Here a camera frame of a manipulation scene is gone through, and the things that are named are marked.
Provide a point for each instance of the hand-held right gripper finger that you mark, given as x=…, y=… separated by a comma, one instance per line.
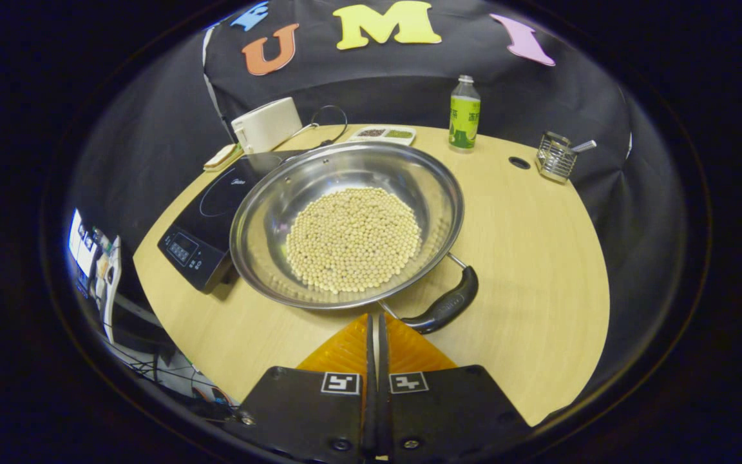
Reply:
x=370, y=386
x=383, y=386

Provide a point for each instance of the pile of soybeans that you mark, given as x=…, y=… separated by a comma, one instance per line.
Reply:
x=351, y=238

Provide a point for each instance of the black induction cooktop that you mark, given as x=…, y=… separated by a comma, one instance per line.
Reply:
x=213, y=206

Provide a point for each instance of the white divided plate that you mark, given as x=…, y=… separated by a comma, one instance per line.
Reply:
x=380, y=140

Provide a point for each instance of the heap of green mung beans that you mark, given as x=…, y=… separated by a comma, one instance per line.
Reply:
x=400, y=134

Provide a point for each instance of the heap of red beans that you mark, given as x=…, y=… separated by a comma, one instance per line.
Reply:
x=371, y=133

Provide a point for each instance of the toast slice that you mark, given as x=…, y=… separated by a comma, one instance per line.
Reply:
x=219, y=156

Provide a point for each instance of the white equipment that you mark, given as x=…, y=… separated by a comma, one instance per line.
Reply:
x=112, y=283

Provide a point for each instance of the green label drink bottle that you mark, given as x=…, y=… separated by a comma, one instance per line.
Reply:
x=464, y=119

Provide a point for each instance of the white toaster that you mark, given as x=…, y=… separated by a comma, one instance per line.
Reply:
x=268, y=125

